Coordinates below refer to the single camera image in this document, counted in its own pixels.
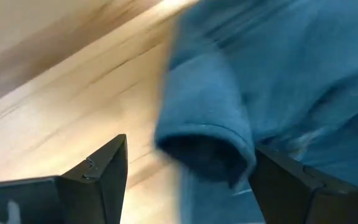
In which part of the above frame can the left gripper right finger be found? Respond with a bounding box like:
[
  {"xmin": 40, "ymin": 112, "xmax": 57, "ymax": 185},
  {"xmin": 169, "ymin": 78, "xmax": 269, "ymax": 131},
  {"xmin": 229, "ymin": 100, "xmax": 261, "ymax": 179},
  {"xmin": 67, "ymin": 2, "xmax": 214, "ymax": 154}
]
[{"xmin": 249, "ymin": 146, "xmax": 358, "ymax": 224}]

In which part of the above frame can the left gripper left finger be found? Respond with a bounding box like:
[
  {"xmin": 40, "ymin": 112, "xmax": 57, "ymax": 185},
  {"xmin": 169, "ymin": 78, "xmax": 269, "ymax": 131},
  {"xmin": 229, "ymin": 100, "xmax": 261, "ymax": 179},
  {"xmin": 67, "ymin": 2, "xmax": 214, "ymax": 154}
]
[{"xmin": 0, "ymin": 134, "xmax": 129, "ymax": 224}]

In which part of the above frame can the blue hooded sweatshirt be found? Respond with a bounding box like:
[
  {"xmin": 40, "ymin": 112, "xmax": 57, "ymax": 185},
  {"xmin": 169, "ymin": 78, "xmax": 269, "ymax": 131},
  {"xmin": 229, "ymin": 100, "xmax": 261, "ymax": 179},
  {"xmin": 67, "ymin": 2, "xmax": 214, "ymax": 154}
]
[{"xmin": 154, "ymin": 0, "xmax": 358, "ymax": 224}]

